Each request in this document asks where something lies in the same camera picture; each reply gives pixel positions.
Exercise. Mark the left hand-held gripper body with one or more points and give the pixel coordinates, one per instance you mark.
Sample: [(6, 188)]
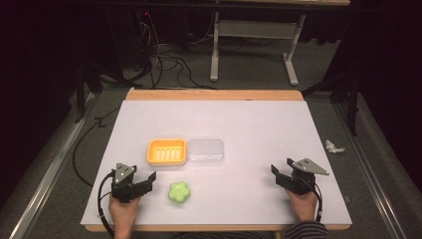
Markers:
[(123, 186)]

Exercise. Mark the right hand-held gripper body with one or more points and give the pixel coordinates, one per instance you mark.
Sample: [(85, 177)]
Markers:
[(303, 176)]

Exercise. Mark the person's left hand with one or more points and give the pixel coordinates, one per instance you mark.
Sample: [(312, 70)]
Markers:
[(123, 214)]

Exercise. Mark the person's right hand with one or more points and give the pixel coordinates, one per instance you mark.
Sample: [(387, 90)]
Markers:
[(303, 205)]

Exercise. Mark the orange soap dish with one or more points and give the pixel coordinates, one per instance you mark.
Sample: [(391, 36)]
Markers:
[(166, 152)]

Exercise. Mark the green flower-shaped soap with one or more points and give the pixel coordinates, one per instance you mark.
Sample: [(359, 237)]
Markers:
[(179, 192)]

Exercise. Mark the crumpled white tissue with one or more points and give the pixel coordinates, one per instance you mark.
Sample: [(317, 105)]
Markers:
[(333, 147)]

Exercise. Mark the person's striped right sleeve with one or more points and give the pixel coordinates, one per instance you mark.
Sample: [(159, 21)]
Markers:
[(307, 230)]

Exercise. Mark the clear plastic lid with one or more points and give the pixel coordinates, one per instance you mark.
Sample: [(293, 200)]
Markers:
[(205, 152)]

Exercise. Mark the white table sheet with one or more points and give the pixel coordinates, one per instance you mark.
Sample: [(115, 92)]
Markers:
[(232, 126)]

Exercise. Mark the black metal stand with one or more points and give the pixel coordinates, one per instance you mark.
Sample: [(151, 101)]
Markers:
[(345, 93), (93, 83)]

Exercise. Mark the metal floor rail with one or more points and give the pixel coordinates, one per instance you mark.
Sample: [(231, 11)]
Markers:
[(368, 172), (49, 169)]

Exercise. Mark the white metal desk frame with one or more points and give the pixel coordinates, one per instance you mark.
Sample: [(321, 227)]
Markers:
[(258, 30)]

